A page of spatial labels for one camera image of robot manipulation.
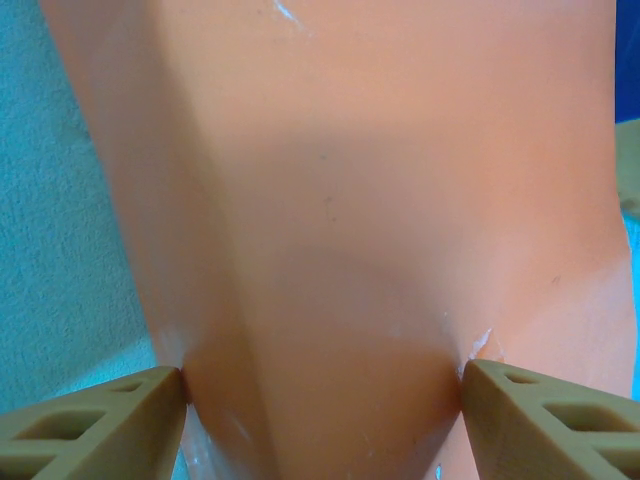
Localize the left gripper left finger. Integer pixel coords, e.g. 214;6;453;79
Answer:
0;365;187;480

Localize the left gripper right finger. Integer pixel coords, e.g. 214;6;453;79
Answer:
457;358;640;480

